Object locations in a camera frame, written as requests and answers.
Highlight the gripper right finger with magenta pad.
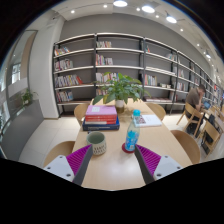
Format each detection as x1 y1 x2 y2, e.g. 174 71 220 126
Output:
135 145 182 184

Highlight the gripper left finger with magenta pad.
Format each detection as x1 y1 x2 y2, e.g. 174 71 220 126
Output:
44 145 93 186

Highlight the clear bottle with blue cap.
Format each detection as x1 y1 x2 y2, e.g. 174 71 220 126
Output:
125 109 140 152

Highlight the wooden chair near left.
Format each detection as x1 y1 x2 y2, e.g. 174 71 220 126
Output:
43 141 75 167

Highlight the dark red round coaster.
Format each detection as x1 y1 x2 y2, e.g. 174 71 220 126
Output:
122 143 135 154

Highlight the green ceramic mug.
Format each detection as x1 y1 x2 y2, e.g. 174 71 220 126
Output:
86 131 106 155

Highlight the wooden chair near right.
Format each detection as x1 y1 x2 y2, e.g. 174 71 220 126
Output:
171 130 200 164

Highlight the white open magazine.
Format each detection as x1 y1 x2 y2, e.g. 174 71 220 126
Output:
134 114 162 127

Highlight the dark blue thick book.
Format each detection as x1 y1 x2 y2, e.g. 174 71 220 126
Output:
82 117 120 131

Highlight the pink and red book stack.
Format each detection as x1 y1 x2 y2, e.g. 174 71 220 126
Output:
85 105 117 125

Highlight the wooden chair far right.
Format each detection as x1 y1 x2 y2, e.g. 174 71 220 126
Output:
146 102 166 120

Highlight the wooden chair far left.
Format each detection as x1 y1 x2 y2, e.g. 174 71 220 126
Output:
74 103 89 125

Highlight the wooden slatted chair foreground right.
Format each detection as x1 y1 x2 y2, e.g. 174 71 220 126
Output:
200 119 224 155

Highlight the wooden chair under man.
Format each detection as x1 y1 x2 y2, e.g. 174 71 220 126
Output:
181 103 204 136

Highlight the black backpack on chair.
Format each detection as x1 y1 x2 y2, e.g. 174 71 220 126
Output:
208 114 216 128

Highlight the seated man in brown shirt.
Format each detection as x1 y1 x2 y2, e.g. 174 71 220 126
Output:
186 84 206 111

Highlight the laptop on far table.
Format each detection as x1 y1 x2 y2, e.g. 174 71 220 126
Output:
203 101 211 110

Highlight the green potted plant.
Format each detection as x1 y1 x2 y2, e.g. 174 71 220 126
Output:
92 73 151 113

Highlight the small plant on ledge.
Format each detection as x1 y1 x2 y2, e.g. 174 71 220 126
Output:
21 89 33 106

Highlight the grey wall bookshelf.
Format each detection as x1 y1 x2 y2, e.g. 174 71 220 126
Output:
53 33 223 115

